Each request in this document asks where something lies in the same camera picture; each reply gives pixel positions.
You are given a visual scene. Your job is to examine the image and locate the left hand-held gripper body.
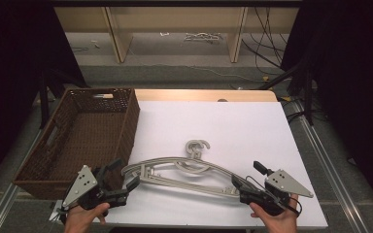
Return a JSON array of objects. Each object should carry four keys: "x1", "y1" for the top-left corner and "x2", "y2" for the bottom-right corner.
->
[{"x1": 62, "y1": 164, "x2": 129, "y2": 210}]

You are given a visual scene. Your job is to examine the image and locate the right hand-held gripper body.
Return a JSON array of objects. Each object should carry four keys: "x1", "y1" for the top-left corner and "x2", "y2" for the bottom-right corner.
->
[{"x1": 239, "y1": 169, "x2": 315, "y2": 216}]

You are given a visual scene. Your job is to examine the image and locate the brown woven basket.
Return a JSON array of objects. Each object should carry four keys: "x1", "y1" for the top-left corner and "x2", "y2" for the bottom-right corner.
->
[{"x1": 13, "y1": 86, "x2": 141, "y2": 201}]

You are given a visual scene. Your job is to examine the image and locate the person's left hand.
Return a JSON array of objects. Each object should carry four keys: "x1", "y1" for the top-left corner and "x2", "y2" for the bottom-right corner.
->
[{"x1": 63, "y1": 202, "x2": 111, "y2": 233}]

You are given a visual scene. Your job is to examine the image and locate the person's right hand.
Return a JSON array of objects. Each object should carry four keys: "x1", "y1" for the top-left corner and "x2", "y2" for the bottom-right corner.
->
[{"x1": 249, "y1": 193, "x2": 300, "y2": 233}]

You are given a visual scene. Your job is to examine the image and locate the white table sheet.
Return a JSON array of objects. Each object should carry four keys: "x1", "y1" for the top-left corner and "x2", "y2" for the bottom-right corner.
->
[{"x1": 50, "y1": 100, "x2": 328, "y2": 229}]

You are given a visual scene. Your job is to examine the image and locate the black metal stand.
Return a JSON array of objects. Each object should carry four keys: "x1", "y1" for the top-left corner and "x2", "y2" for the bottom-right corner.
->
[{"x1": 258, "y1": 57, "x2": 315, "y2": 126}]

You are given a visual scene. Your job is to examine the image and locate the light wooden shelf unit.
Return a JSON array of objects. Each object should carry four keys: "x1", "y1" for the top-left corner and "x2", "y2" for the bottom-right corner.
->
[{"x1": 53, "y1": 6, "x2": 300, "y2": 64}]

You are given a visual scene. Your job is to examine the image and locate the metal floor rail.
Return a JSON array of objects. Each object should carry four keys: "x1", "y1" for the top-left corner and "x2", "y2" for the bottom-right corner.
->
[
  {"x1": 295, "y1": 100, "x2": 370, "y2": 233},
  {"x1": 0, "y1": 129, "x2": 45, "y2": 233}
]

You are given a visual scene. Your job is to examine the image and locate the black floor cable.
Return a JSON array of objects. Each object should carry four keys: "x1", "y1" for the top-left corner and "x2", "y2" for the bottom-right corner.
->
[{"x1": 285, "y1": 100, "x2": 307, "y2": 124}]

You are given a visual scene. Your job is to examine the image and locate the thin white cable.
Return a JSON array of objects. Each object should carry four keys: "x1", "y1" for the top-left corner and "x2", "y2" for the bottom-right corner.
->
[{"x1": 127, "y1": 48, "x2": 266, "y2": 83}]

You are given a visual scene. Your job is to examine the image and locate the bundle of black cables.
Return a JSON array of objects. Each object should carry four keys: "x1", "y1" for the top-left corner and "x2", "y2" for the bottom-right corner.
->
[{"x1": 242, "y1": 6, "x2": 289, "y2": 71}]

